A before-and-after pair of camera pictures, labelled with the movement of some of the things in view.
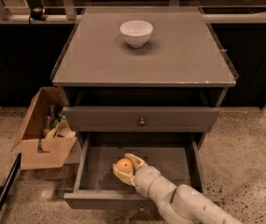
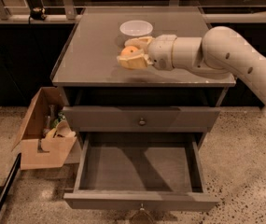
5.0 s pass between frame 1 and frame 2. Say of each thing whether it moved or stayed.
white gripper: moved
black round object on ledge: stayed
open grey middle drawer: stayed
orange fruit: moved
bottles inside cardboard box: stayed
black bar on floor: stayed
